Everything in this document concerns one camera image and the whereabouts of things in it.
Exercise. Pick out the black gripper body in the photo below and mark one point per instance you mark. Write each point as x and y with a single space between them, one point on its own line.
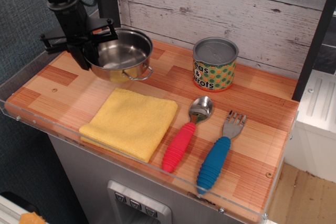
76 28

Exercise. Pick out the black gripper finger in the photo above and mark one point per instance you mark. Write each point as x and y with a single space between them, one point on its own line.
90 52
77 54

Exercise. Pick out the stainless steel pot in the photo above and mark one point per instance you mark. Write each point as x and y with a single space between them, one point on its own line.
123 59

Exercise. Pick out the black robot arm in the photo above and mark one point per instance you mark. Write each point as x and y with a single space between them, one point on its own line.
77 33

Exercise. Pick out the yellow folded cloth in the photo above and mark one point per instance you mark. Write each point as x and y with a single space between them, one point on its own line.
131 123

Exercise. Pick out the peas and carrots tin can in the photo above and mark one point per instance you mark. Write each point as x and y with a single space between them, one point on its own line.
214 63

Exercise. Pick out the silver dispenser panel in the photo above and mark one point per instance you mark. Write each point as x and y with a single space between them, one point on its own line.
134 207

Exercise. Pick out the orange object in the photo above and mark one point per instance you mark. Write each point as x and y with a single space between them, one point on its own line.
31 218

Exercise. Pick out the white cabinet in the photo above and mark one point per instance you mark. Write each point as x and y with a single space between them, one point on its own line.
311 144

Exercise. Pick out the clear acrylic guard rail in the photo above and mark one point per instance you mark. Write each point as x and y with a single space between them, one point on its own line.
61 97

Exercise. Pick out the red handled spoon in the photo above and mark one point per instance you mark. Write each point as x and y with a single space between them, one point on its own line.
199 111

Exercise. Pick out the blue handled fork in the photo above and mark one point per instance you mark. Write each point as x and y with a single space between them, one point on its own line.
215 159

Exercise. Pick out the black vertical post right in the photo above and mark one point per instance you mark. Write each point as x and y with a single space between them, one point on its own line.
312 54

